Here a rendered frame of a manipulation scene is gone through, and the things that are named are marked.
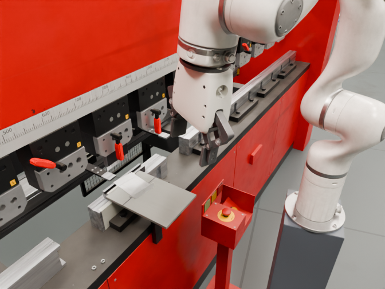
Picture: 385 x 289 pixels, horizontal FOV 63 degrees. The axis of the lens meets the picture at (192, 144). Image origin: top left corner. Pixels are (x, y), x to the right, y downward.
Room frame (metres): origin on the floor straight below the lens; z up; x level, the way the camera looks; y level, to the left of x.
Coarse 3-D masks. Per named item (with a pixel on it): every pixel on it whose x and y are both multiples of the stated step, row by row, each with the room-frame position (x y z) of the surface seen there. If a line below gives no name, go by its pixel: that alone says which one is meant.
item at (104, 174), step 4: (88, 156) 1.05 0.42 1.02; (92, 156) 1.05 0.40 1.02; (88, 160) 1.03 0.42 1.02; (92, 160) 1.05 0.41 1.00; (96, 160) 1.06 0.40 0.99; (88, 164) 1.02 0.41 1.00; (92, 164) 1.04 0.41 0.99; (88, 168) 0.99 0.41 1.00; (92, 168) 0.99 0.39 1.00; (96, 168) 0.99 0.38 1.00; (100, 168) 0.99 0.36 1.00; (92, 172) 0.97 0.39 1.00; (96, 172) 0.97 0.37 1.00; (100, 172) 0.97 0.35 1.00; (104, 172) 0.97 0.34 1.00; (108, 172) 0.97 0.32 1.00; (100, 176) 0.94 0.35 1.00; (104, 176) 0.94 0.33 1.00; (108, 176) 0.94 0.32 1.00; (112, 176) 0.94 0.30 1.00; (108, 180) 0.92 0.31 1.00
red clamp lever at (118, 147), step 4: (112, 136) 0.84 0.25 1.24; (116, 136) 0.83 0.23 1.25; (120, 136) 0.84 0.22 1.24; (116, 140) 0.84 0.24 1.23; (116, 144) 0.84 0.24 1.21; (120, 144) 0.84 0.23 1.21; (116, 148) 0.84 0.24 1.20; (120, 148) 0.84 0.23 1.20; (116, 152) 0.84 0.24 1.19; (120, 152) 0.83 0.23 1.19; (116, 156) 0.84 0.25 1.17; (120, 156) 0.83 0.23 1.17; (120, 160) 0.83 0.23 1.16
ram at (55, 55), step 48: (0, 0) 0.68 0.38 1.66; (48, 0) 0.77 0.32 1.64; (96, 0) 0.88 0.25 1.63; (144, 0) 1.04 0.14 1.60; (0, 48) 0.65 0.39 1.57; (48, 48) 0.74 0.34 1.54; (96, 48) 0.86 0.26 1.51; (144, 48) 1.03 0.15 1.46; (0, 96) 0.62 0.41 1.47; (48, 96) 0.71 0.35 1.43
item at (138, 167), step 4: (140, 164) 1.03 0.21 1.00; (132, 168) 1.00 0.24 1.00; (136, 168) 1.01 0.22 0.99; (140, 168) 1.00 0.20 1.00; (144, 168) 1.01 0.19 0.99; (128, 172) 0.97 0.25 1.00; (132, 172) 0.98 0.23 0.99; (136, 172) 0.97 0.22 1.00; (112, 184) 0.90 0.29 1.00; (108, 188) 0.88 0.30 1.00; (112, 188) 0.89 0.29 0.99; (104, 192) 0.86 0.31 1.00; (104, 196) 0.86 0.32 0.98
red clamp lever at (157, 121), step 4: (152, 112) 1.01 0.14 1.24; (156, 112) 1.00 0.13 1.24; (160, 112) 1.01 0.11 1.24; (156, 116) 1.01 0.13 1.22; (156, 120) 1.00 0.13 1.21; (156, 124) 1.00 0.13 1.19; (160, 124) 1.01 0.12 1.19; (156, 128) 1.00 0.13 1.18; (160, 128) 1.01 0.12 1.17; (156, 132) 1.01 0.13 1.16; (160, 132) 1.01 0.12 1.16
